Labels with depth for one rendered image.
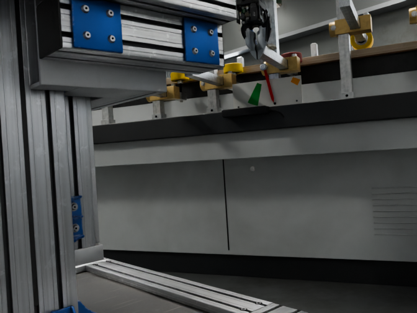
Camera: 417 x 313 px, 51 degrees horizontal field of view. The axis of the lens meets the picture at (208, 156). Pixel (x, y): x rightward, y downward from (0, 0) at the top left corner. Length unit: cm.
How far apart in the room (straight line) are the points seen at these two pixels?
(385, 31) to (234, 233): 545
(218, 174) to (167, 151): 27
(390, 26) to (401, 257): 545
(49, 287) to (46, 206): 15
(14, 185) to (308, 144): 106
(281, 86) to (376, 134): 36
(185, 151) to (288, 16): 642
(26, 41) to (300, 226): 131
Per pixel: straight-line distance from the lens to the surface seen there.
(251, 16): 130
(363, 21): 160
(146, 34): 84
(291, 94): 160
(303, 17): 785
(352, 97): 157
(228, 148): 170
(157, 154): 184
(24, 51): 88
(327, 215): 182
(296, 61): 162
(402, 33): 691
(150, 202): 211
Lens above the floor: 54
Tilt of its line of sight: level
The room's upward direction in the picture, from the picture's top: 4 degrees counter-clockwise
